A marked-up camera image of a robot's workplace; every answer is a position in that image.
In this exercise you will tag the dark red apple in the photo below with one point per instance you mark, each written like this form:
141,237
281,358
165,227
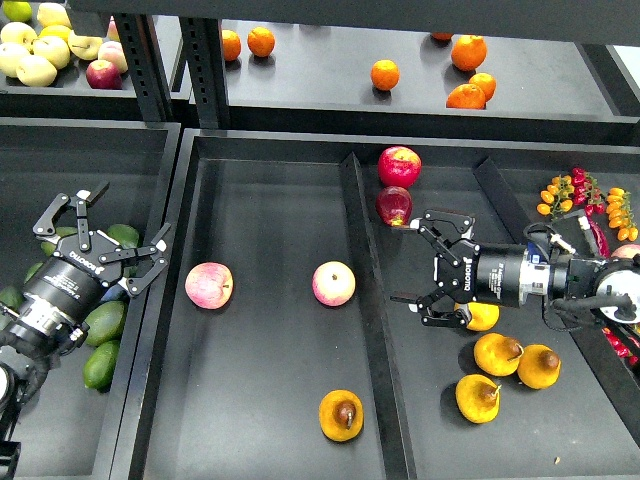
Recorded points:
394,206

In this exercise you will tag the yellow apple front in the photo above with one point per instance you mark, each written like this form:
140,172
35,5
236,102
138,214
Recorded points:
35,71

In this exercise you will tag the pink apple left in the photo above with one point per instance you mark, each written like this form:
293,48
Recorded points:
209,285

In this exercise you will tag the orange at shelf front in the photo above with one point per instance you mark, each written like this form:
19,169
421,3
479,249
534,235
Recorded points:
466,96

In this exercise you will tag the orange cherry tomato bunch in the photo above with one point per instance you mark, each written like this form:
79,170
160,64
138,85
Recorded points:
556,198

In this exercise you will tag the yellow apple left edge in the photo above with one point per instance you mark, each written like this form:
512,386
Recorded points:
10,55

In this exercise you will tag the orange on shelf centre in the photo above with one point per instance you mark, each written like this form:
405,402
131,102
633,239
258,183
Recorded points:
384,74

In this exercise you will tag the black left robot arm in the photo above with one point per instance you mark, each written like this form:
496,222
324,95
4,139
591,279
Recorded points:
28,355

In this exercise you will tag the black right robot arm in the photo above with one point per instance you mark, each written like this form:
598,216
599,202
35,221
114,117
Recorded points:
554,265

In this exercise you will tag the bright red apple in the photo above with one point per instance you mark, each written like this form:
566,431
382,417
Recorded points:
399,166

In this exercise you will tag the round yellow pear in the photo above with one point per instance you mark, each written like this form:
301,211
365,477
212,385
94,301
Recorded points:
482,316

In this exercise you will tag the orange tomato bunch right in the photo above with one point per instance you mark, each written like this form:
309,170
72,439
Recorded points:
620,215

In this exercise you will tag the red chili pepper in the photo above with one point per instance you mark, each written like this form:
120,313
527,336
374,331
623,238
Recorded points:
600,238

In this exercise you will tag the red cherry tomato bunch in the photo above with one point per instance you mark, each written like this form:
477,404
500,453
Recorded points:
587,193

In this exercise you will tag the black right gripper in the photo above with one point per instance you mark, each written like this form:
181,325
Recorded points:
463,270

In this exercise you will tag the yellow apple middle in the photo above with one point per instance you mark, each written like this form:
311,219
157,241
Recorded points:
54,49

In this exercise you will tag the red apple on shelf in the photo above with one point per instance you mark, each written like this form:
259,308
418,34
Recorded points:
103,74

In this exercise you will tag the dark green avocado far left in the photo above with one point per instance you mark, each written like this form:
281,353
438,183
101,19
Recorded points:
33,269

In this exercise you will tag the mixed cherry tomatoes lower right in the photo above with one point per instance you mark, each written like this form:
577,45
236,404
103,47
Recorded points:
621,349

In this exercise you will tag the dark green avocado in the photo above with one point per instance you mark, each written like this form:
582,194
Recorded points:
33,269
125,235

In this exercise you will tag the yellow apple with stem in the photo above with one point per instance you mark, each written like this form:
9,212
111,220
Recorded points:
84,47

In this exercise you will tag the dark green avocado top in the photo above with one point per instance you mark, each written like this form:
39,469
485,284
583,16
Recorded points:
125,235

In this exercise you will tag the pink apple centre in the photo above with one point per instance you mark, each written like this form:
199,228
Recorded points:
333,283

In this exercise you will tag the small orange right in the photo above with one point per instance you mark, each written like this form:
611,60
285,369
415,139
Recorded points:
486,82

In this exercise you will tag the black upper left shelf tray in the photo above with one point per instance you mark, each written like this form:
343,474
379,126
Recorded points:
70,95

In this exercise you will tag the black shelf post left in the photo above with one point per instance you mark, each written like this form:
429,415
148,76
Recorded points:
145,67

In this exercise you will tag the pale pink apple on shelf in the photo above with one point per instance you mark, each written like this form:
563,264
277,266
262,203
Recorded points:
112,51

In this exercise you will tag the light green avocado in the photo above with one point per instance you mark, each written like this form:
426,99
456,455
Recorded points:
106,322

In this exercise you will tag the yellow pear bottom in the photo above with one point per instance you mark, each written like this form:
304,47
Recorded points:
478,398

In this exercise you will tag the black centre tray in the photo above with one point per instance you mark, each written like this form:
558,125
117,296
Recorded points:
234,392

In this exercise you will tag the yellow pear with brown base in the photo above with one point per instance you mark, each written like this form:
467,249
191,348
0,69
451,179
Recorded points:
341,415

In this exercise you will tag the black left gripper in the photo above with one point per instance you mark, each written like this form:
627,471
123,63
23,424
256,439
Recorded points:
75,280

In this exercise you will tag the pink apple right edge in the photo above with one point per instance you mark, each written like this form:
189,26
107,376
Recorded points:
627,251

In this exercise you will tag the yellow pear right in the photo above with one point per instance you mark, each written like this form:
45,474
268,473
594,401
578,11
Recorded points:
539,367

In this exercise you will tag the green avocado bottom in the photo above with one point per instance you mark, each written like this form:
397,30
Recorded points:
99,369

